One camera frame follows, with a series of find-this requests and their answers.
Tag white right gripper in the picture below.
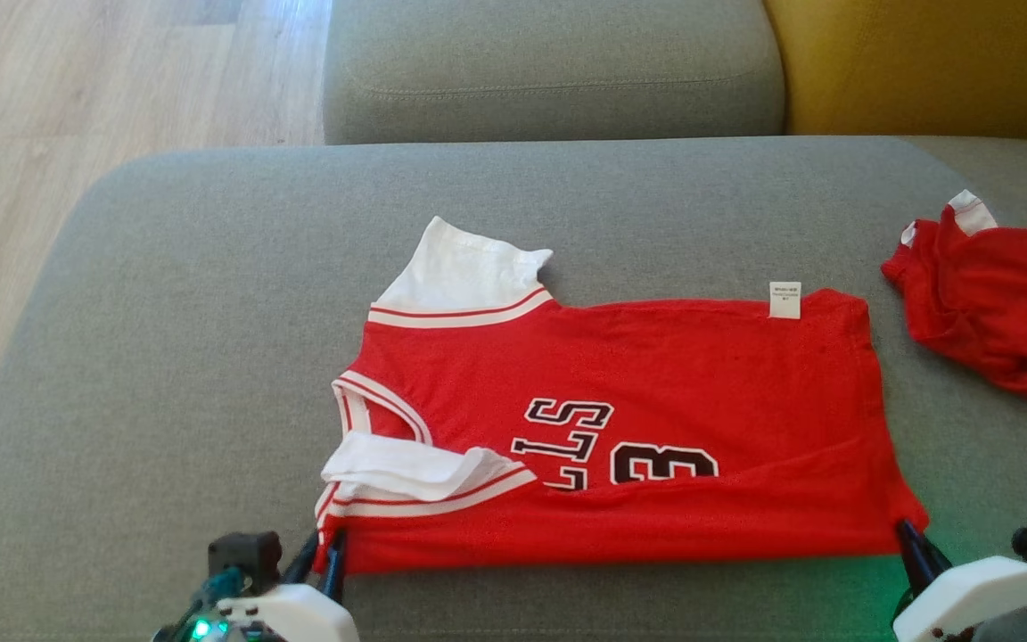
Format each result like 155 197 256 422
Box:
892 519 1027 642

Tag red jersey with white sleeves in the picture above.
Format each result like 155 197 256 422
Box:
313 216 931 576

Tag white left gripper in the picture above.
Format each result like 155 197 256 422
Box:
215 528 361 642

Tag yellow sofa backrest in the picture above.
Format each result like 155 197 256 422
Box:
763 0 1027 139

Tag left teal connector black cable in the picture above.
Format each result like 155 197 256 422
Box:
152 566 242 642

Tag large grey sofa seat cushion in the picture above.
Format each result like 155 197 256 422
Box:
0 136 1027 642

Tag red shorts with white stripe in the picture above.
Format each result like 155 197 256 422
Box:
881 189 1027 411

